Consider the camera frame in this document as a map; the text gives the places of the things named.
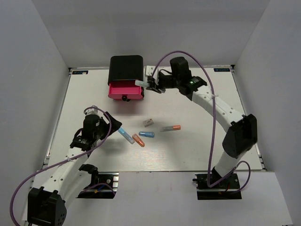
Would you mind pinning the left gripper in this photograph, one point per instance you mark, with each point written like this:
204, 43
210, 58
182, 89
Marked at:
115, 124

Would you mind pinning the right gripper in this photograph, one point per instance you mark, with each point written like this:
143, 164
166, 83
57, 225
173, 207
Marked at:
157, 90

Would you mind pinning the blue cap highlighter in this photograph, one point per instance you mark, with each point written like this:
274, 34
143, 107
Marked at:
126, 135

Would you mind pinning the orange cap highlighter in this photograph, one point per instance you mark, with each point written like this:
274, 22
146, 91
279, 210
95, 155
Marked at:
170, 128

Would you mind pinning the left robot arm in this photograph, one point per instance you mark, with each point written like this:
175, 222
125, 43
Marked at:
47, 205

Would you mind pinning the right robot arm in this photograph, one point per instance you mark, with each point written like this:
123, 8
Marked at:
241, 129

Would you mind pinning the black round drawer knob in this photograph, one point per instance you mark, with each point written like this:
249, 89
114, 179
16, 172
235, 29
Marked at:
125, 98

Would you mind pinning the orange correction tape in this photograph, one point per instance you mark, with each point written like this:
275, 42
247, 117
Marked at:
138, 140

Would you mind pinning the blue correction tape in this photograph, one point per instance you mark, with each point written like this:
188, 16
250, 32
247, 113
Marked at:
147, 134

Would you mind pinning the white staples box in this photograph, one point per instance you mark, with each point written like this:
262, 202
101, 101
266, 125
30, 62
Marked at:
148, 122

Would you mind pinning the black drawer cabinet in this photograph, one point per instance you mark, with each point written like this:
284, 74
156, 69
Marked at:
126, 68

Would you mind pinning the left blue table sticker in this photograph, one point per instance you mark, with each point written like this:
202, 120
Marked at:
80, 72

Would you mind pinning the blue table corner sticker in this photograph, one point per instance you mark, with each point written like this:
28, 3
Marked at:
221, 69

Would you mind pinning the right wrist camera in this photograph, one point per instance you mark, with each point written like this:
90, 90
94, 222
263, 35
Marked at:
149, 70

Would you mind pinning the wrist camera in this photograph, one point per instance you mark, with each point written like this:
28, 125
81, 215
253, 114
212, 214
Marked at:
93, 110
149, 70

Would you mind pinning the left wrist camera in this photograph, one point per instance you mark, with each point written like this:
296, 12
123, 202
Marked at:
93, 110

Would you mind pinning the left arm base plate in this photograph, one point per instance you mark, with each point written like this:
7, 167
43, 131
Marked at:
104, 186

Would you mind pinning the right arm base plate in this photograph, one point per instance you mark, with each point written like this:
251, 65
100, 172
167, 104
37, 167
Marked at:
226, 190

